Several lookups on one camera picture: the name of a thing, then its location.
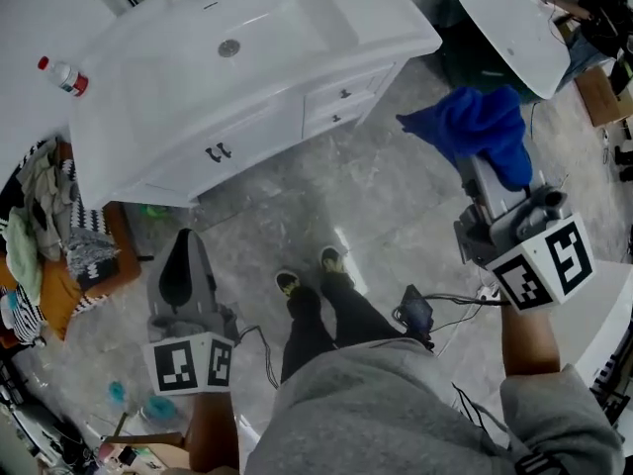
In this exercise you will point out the person's black trousers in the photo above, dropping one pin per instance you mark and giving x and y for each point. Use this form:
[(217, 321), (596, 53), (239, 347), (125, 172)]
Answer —
[(326, 324)]

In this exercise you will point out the white oval basin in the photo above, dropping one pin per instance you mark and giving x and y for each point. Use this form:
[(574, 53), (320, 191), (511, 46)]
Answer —
[(519, 37)]

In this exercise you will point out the metal sink drain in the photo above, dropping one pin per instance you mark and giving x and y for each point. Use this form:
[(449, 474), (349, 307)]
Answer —
[(229, 47)]

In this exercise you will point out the white power strip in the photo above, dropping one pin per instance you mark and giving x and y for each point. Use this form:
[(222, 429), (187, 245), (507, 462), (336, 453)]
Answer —
[(488, 293)]

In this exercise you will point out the orange chair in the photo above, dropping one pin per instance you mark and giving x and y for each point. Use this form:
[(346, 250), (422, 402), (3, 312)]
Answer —
[(116, 245)]

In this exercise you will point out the black electronic box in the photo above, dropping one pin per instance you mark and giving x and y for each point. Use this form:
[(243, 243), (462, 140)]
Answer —
[(416, 314)]

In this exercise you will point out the blue cloth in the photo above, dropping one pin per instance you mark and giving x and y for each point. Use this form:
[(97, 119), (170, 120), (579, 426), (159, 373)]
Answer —
[(475, 126)]

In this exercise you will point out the red capped plastic bottle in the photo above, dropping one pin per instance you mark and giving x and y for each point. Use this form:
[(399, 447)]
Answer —
[(66, 78)]

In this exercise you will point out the brown cardboard box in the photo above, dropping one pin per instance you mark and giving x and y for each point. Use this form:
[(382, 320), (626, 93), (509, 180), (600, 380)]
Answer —
[(601, 98)]

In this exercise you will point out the person's left black shoe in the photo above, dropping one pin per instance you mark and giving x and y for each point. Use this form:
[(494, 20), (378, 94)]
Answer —
[(289, 285)]

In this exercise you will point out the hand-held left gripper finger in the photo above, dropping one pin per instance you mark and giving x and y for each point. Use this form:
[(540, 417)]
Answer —
[(159, 285), (205, 277)]

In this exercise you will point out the person's right forearm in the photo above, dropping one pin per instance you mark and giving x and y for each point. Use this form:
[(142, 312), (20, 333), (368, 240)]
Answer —
[(530, 339)]

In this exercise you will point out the person's grey sweatshirt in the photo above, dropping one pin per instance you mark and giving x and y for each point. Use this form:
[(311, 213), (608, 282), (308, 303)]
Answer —
[(395, 413)]

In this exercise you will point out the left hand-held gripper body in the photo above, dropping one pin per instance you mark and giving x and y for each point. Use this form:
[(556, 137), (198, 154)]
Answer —
[(190, 364)]

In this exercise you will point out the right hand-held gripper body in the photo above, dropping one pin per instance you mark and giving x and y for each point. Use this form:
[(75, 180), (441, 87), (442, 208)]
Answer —
[(531, 250)]

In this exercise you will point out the pile of clothes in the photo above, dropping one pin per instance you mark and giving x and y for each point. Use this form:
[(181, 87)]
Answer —
[(34, 225)]

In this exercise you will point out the white sink cabinet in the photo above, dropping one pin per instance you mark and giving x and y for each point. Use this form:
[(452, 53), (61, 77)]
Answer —
[(247, 131)]

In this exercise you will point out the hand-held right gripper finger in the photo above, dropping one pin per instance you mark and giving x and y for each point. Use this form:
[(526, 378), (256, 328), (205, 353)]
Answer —
[(499, 196), (470, 181)]

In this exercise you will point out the white ceramic sink basin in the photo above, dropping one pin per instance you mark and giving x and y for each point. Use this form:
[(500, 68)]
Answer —
[(237, 42)]

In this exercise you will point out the person's right black shoe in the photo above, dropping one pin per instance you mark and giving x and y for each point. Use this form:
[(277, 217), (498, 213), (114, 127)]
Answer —
[(334, 261)]

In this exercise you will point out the person's black shoe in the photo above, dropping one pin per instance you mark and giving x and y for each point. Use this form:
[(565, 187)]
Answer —
[(334, 261), (289, 285)]

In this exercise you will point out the person's left forearm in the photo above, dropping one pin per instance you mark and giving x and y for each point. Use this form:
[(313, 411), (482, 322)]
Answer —
[(212, 433)]

